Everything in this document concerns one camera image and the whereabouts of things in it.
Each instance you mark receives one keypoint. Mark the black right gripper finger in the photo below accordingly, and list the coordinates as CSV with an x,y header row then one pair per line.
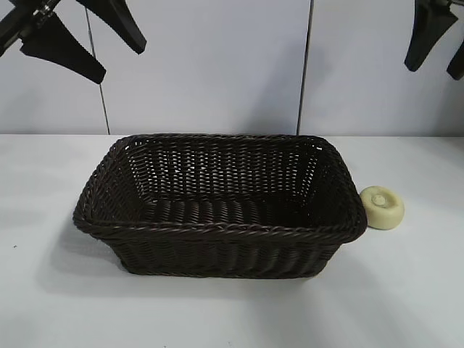
x,y
424,32
458,69

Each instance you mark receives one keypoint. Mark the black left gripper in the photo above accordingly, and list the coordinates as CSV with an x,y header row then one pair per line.
x,y
14,29

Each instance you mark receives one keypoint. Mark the pale yellow egg yolk pastry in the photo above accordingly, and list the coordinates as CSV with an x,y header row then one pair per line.
x,y
386,212

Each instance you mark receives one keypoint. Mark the dark brown woven basket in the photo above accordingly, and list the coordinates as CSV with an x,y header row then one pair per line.
x,y
217,246

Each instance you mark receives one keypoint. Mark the thin dark backdrop pole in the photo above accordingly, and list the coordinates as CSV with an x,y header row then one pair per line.
x,y
103,105
304,72

